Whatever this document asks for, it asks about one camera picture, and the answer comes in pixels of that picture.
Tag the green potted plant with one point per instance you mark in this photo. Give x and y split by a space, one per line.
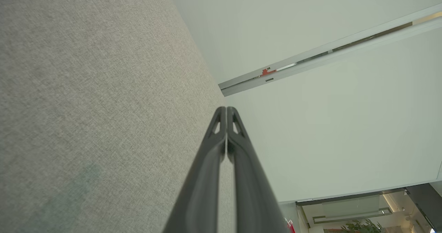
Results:
362 226

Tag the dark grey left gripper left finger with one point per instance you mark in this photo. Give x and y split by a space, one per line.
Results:
203 184

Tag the grey metal partition post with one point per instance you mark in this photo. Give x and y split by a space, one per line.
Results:
310 62
310 53

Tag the dark door frame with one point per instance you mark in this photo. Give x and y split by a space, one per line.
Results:
426 205

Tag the small red white object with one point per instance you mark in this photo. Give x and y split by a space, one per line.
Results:
290 227

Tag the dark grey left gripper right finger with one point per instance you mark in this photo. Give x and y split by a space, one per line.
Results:
252 191

